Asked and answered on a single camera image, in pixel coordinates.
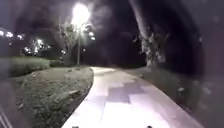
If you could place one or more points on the pale paved footpath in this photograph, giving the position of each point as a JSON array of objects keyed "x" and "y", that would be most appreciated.
[{"x": 120, "y": 103}]

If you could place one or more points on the street lamp pole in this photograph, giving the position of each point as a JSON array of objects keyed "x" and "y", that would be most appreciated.
[{"x": 79, "y": 40}]

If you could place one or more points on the large tree trunk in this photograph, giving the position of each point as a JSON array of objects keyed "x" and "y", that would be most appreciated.
[{"x": 151, "y": 43}]

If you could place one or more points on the thin tree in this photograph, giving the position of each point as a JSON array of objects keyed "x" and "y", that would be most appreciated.
[{"x": 68, "y": 41}]

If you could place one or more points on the grass verge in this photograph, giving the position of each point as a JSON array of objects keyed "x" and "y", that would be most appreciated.
[
  {"x": 166, "y": 81},
  {"x": 50, "y": 90}
]

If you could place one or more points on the robot's own part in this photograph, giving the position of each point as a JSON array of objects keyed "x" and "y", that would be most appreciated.
[{"x": 75, "y": 127}]

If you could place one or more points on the trimmed hedge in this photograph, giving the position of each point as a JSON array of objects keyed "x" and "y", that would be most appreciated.
[{"x": 25, "y": 65}]

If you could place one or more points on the building with lit windows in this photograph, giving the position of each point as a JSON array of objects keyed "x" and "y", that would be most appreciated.
[{"x": 23, "y": 43}]

